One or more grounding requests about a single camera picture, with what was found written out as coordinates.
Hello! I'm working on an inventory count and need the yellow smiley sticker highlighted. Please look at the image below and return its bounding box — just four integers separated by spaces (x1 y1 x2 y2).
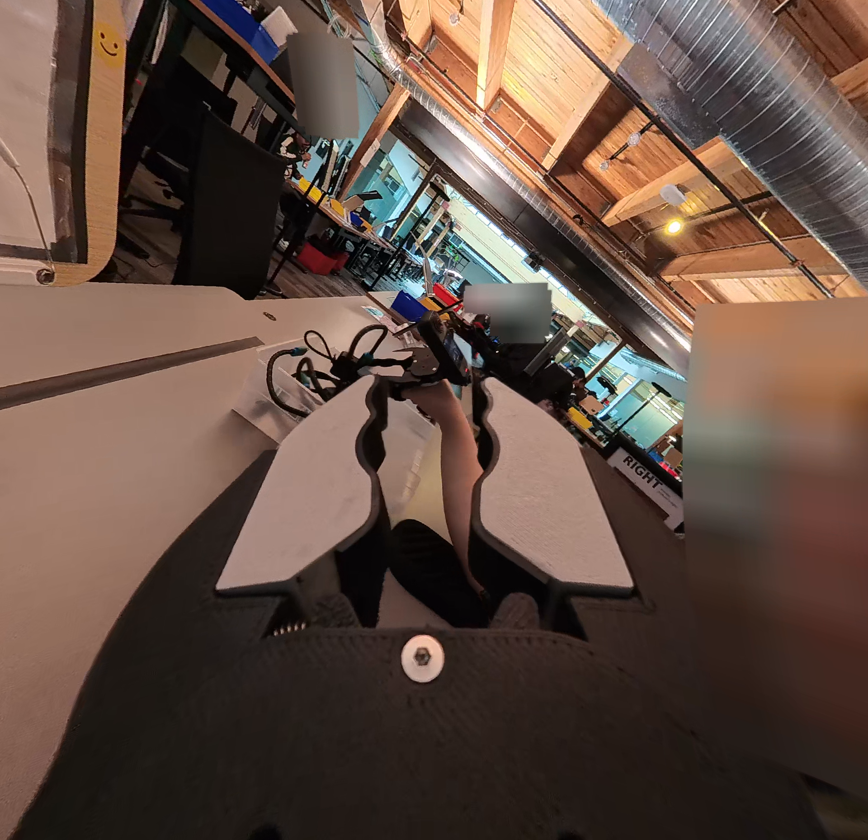
93 20 127 68

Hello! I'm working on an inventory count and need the black track spotlight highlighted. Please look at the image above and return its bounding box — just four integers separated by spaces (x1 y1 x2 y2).
599 123 644 173

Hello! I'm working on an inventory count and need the wooden desk with dark frame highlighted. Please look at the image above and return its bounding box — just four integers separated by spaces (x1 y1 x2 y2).
122 0 302 258

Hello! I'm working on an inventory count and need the clear plastic organizer box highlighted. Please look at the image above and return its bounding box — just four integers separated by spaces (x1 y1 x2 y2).
232 344 343 442

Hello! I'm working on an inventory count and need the white board with wood edge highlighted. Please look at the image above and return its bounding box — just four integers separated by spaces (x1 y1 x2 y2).
0 0 127 287

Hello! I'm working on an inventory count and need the large silver air duct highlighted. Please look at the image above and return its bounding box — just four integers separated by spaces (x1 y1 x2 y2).
589 0 868 288

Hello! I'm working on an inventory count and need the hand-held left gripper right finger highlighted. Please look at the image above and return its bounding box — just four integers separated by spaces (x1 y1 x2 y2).
470 375 636 598

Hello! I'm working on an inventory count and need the black office chair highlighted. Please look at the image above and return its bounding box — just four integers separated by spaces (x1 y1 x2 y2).
175 103 288 302

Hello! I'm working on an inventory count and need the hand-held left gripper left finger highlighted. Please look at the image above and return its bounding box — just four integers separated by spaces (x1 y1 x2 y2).
216 375 393 597

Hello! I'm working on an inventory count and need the red storage bin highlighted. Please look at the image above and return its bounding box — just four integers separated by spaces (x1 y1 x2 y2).
297 240 349 277

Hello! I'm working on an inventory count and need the black electronics module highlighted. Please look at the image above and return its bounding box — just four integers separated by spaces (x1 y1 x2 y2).
390 313 476 391

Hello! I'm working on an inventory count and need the black braided hdmi cable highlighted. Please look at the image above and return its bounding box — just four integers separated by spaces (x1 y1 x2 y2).
302 329 343 383
266 347 321 418
347 323 393 369

